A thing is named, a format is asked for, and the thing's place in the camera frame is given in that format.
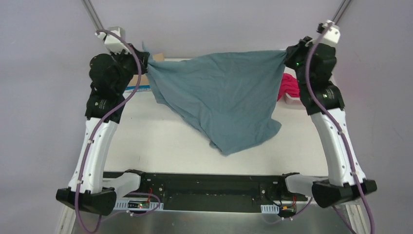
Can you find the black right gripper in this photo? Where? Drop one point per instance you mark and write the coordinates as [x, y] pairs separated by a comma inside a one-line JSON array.
[[293, 55]]

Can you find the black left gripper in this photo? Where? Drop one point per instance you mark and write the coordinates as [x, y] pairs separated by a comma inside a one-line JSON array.
[[140, 58]]

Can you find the grey-blue t shirt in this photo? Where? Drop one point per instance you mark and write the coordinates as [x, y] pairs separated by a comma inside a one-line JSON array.
[[228, 97]]

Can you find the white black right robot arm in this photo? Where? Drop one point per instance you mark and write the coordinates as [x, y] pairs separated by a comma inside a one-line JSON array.
[[346, 181]]

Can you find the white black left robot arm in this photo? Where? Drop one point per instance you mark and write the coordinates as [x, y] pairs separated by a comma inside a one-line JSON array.
[[110, 75]]

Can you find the folded tan t shirt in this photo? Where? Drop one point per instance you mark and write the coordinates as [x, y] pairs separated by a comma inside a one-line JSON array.
[[144, 79]]

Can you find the folded blue white t shirt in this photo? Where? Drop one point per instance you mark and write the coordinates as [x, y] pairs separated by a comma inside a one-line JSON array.
[[141, 88]]

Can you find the pink red t shirt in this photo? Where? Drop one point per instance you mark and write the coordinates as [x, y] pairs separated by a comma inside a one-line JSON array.
[[289, 85]]

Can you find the white plastic laundry basket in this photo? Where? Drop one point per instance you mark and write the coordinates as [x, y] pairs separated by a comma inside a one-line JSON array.
[[292, 100]]

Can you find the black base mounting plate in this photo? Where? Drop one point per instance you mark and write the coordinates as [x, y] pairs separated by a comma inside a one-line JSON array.
[[211, 193]]

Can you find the left controller circuit board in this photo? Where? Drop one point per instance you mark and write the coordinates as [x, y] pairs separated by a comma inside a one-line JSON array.
[[136, 205]]

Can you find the controller circuit board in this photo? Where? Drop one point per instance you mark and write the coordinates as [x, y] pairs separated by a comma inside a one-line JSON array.
[[290, 210], [136, 205]]

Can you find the right controller circuit board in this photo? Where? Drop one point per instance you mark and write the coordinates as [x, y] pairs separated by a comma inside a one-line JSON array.
[[290, 210]]

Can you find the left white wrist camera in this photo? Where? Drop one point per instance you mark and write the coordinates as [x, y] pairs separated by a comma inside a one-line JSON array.
[[113, 44]]

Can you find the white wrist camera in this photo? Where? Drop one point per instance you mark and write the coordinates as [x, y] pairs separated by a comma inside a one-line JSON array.
[[113, 44], [329, 33]]

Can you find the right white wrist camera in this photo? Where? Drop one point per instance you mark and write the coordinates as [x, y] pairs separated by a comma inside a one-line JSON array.
[[329, 33]]

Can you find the left aluminium frame post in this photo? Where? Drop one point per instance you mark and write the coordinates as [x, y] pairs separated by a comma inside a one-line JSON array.
[[93, 15]]

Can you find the aluminium frame post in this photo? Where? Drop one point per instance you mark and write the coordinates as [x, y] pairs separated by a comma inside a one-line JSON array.
[[341, 10], [93, 15]]

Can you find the right aluminium frame post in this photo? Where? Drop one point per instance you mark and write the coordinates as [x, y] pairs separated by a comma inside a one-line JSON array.
[[341, 10]]

